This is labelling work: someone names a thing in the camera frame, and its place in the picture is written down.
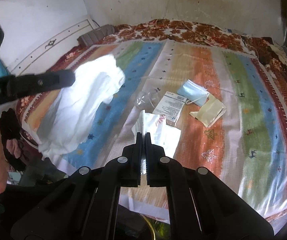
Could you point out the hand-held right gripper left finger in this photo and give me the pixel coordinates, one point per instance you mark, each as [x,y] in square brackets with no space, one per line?
[133,155]

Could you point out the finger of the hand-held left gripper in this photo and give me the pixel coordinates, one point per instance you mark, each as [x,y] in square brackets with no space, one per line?
[48,81]

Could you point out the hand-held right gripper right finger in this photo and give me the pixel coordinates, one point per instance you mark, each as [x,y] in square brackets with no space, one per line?
[156,160]

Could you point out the white printed wrapper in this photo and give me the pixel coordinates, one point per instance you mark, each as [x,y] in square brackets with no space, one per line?
[163,132]

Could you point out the white tissue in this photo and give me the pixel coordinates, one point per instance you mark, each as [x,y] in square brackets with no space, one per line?
[83,105]

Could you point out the dark bin with gold rim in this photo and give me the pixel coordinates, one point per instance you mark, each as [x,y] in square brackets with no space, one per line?
[133,227]

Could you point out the white headboard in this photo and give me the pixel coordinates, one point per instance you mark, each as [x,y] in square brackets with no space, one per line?
[58,40]

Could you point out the blue and white medicine box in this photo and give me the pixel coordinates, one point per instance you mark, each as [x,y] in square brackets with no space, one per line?
[169,106]

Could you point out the dark cloth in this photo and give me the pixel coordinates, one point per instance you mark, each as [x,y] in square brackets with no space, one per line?
[8,122]

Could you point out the clear plastic bag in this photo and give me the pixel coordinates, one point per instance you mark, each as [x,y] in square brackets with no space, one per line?
[146,98]

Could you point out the grey folded cloth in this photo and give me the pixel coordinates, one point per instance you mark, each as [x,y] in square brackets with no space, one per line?
[96,35]

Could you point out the green plastic bag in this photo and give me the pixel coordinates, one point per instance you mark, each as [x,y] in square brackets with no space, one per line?
[162,230]

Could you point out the pale yellow packet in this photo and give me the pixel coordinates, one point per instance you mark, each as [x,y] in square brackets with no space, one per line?
[208,111]

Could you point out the blue face mask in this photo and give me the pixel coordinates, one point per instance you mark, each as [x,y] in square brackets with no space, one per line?
[192,92]

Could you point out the striped colourful mat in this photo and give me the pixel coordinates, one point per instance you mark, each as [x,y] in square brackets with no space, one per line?
[233,142]

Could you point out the brown floral bedspread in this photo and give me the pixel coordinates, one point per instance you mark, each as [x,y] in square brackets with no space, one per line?
[183,30]

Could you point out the cream cloth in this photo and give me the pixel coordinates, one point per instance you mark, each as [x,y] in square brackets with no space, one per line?
[278,52]

